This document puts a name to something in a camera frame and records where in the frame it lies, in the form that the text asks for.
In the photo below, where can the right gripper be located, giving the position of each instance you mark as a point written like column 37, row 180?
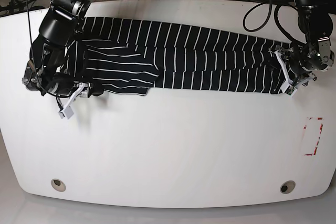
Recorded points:
column 63, row 85

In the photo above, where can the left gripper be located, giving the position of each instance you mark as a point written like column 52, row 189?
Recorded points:
column 318, row 56

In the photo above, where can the navy white striped T-shirt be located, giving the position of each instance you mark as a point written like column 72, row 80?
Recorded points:
column 129, row 56

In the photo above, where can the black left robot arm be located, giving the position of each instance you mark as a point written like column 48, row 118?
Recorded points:
column 314, row 21

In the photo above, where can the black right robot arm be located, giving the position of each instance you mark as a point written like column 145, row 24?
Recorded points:
column 47, row 52

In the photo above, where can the red tape rectangle marker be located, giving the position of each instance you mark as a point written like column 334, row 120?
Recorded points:
column 311, row 136

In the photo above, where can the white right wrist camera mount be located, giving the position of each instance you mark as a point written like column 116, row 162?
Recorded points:
column 78, row 90

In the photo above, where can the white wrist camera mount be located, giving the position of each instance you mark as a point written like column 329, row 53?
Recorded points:
column 286, row 74
column 78, row 90

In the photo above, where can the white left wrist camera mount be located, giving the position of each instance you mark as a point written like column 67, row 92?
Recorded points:
column 286, row 74

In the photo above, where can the left table cable grommet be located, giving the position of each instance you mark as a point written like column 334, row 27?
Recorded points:
column 58, row 185

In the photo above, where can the table cable grommet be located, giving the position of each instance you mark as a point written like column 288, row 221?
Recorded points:
column 287, row 187
column 58, row 185

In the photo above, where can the right table cable grommet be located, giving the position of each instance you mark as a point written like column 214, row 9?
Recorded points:
column 287, row 187

